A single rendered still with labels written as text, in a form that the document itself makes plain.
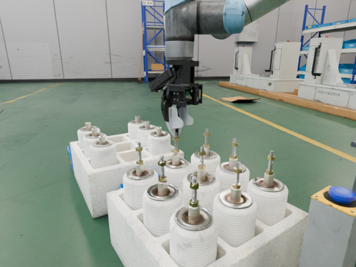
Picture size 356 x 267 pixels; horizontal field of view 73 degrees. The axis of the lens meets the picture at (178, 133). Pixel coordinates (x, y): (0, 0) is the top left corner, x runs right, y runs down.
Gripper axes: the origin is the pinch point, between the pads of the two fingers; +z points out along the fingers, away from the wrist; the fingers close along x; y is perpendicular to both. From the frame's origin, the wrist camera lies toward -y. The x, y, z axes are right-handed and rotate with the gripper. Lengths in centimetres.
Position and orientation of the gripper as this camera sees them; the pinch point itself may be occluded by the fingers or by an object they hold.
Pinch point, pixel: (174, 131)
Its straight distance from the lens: 69.9
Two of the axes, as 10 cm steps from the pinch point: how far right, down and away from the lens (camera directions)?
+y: 7.2, 2.0, -6.6
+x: 6.9, -2.1, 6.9
